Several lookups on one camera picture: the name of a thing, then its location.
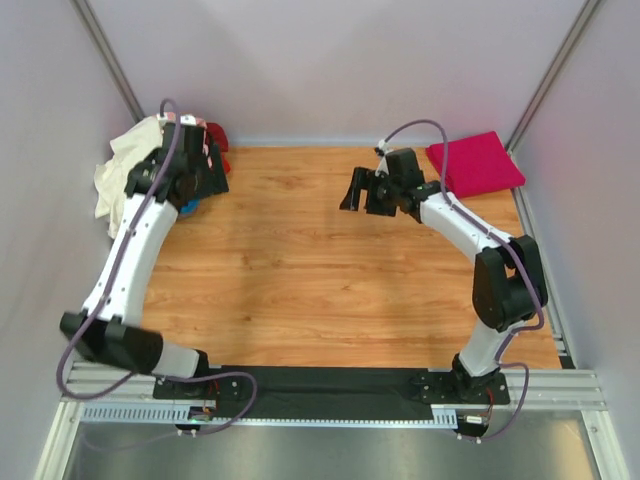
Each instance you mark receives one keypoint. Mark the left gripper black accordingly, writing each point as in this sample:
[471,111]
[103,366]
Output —
[216,181]

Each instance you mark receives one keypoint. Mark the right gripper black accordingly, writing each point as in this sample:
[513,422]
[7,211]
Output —
[362,179]

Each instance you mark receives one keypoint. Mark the cream white t shirt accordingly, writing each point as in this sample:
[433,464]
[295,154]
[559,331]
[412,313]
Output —
[110,178]

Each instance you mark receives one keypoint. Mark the magenta t shirt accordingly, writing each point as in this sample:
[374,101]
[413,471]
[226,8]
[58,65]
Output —
[476,165]

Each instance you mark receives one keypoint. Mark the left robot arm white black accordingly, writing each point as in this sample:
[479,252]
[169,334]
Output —
[107,330]

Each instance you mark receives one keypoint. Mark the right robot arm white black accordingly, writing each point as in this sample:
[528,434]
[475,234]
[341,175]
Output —
[508,288]

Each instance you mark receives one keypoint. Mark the blue t shirt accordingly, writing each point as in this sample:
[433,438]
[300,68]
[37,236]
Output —
[189,209]

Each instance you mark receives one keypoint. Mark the dark red t shirt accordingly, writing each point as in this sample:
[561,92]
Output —
[217,135]

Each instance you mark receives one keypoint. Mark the light pink t shirt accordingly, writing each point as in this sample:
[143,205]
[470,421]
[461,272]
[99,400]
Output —
[192,140]

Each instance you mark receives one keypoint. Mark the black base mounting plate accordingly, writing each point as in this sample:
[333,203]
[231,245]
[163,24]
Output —
[335,393]

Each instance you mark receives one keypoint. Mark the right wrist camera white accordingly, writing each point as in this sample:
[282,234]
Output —
[382,150]

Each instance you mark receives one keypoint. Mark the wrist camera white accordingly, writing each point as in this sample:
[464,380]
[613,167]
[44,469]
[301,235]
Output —
[382,150]
[188,120]

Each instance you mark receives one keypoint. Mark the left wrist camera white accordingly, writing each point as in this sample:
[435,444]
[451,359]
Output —
[188,120]

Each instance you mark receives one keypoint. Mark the left aluminium corner post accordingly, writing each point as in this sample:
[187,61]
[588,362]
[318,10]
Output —
[98,37]

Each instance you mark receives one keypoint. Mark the aluminium corner post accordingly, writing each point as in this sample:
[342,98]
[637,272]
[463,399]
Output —
[576,32]
[98,37]

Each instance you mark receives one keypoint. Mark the aluminium front rail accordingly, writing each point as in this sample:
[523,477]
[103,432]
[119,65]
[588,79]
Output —
[548,389]

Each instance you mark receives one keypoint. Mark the right aluminium corner post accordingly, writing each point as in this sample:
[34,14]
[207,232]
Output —
[576,32]

